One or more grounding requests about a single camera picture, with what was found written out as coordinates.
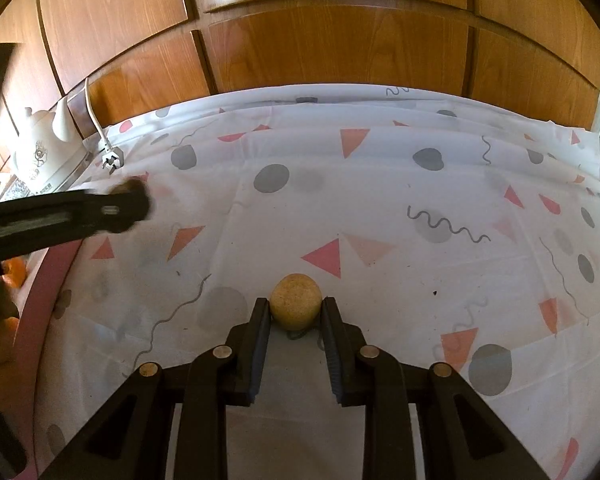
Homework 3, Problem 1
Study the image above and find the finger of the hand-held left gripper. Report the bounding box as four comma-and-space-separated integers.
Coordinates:
0, 187, 151, 283

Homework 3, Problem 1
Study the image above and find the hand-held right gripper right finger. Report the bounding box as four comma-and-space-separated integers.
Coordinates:
321, 297, 551, 480

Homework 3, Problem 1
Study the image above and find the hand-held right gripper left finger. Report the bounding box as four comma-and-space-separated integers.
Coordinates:
40, 297, 273, 480

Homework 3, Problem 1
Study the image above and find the pink box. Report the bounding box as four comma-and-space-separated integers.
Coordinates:
0, 240, 83, 480

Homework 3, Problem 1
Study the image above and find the beige round fruit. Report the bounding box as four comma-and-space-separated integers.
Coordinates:
270, 273, 324, 332

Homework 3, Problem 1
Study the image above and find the large orange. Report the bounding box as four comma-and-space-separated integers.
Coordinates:
0, 316, 22, 411

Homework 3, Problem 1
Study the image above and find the small dark brown round fruit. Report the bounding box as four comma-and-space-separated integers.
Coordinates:
107, 177, 153, 235

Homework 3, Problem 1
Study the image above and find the small tangerine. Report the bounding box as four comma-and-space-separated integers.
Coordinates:
1, 256, 29, 289

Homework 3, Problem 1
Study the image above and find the white electric kettle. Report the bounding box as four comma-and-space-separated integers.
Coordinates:
12, 97, 88, 193

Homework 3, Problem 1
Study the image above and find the white patterned cloth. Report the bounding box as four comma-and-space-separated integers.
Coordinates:
30, 82, 600, 480

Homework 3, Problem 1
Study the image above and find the wooden panelled cabinet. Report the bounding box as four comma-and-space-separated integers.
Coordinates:
0, 0, 600, 131

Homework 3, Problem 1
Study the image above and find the white power cable with plug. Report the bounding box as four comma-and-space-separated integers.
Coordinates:
84, 77, 126, 173

